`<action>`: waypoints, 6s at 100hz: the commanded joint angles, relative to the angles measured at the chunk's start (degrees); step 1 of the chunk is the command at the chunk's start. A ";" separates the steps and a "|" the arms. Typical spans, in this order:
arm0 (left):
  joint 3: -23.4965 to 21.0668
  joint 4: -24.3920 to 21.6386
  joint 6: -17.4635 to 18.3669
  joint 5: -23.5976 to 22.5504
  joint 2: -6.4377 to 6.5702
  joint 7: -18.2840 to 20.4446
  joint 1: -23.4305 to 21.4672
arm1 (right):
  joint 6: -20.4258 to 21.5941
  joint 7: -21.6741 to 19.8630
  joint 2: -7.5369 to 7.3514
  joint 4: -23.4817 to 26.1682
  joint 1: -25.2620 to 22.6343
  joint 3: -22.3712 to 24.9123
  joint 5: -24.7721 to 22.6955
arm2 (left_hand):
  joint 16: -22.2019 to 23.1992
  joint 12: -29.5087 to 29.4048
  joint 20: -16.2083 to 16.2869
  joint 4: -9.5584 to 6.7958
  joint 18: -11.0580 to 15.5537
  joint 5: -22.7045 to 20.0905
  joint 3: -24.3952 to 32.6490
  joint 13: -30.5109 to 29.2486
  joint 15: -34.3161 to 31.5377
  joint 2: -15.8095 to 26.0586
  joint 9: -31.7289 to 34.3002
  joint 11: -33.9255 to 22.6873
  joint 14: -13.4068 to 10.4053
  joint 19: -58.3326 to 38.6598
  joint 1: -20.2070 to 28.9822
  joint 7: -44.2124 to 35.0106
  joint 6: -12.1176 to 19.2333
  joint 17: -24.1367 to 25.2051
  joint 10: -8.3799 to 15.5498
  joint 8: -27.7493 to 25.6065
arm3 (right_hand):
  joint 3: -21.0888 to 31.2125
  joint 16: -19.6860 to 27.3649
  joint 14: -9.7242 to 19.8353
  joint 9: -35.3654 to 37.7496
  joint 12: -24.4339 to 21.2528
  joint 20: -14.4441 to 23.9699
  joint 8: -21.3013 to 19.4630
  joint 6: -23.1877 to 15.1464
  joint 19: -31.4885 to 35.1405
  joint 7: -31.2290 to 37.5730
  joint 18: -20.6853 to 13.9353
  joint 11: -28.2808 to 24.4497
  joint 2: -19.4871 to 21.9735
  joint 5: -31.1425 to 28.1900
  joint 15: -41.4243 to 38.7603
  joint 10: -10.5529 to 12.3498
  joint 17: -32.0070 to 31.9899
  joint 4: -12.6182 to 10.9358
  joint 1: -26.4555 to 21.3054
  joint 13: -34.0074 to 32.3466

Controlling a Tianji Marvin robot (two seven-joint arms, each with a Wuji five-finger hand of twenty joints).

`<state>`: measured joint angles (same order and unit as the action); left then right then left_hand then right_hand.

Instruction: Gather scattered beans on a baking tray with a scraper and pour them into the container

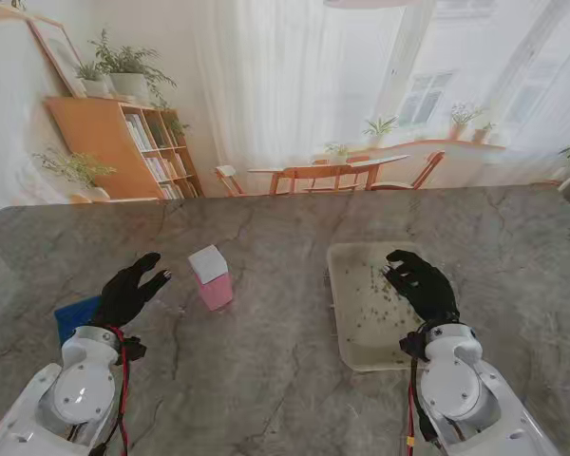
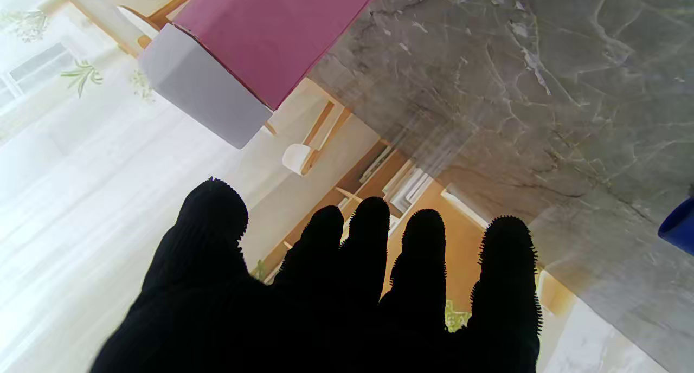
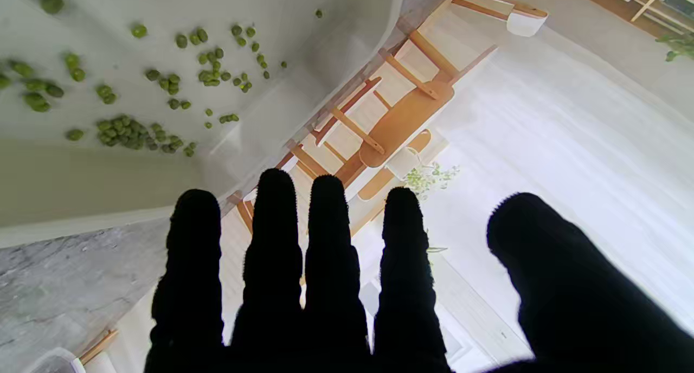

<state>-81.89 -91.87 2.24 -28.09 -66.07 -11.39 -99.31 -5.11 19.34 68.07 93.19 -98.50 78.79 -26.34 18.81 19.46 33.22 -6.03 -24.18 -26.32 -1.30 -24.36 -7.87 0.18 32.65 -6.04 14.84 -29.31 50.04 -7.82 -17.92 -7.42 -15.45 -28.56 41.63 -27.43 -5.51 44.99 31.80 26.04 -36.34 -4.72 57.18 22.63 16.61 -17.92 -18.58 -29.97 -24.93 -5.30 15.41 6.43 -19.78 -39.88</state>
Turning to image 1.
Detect pink square jar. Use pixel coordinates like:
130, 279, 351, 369
193, 273, 234, 312

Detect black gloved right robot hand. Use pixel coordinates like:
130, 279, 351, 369
384, 249, 461, 329

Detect red left arm cable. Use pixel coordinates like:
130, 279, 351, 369
108, 326, 132, 456

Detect small plant on dining table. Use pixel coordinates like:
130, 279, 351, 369
323, 141, 352, 166

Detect white square jar lid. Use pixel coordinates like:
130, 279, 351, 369
187, 244, 229, 285

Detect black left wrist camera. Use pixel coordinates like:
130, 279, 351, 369
115, 334, 147, 366

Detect wooden bookshelf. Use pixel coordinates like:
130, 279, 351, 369
45, 96, 205, 200

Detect cream baking tray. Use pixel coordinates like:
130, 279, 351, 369
326, 240, 457, 372

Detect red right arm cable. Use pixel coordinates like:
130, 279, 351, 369
407, 360, 418, 456

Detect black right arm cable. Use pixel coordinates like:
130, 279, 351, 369
410, 360, 438, 447

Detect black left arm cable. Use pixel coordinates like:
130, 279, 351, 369
66, 360, 124, 456

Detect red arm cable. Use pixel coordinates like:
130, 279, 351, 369
108, 326, 132, 456
407, 360, 418, 456

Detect trailing ivy plant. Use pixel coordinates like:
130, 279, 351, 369
151, 99, 191, 139

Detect wooden picture frame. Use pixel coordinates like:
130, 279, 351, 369
26, 18, 87, 100

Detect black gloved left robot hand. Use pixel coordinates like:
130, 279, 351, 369
94, 252, 174, 330

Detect wooden chair with curved back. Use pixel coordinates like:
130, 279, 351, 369
368, 150, 447, 191

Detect large plant in white pot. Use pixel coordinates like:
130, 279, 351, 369
87, 28, 178, 108

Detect small windowsill pot plant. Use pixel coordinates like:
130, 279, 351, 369
472, 122, 498, 145

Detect small plant in white pot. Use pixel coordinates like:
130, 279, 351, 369
73, 61, 113, 99

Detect leafy plant beside bookshelf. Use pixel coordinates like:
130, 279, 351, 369
32, 147, 118, 203

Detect blue plastic scraper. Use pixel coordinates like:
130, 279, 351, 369
54, 294, 104, 352

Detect plant in terracotta pot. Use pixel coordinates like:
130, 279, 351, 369
445, 101, 485, 142

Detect wooden chair with white back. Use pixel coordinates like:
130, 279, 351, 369
213, 164, 246, 199

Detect scattered green beans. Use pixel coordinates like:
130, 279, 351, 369
344, 264, 409, 366

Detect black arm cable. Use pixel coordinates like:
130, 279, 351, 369
410, 360, 438, 447
66, 360, 124, 456

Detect green windowsill plant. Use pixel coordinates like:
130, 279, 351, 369
362, 116, 400, 147

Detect wooden dining table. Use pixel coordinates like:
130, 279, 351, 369
246, 154, 411, 196

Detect wooden chair with slatted back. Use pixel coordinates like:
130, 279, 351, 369
282, 163, 362, 195

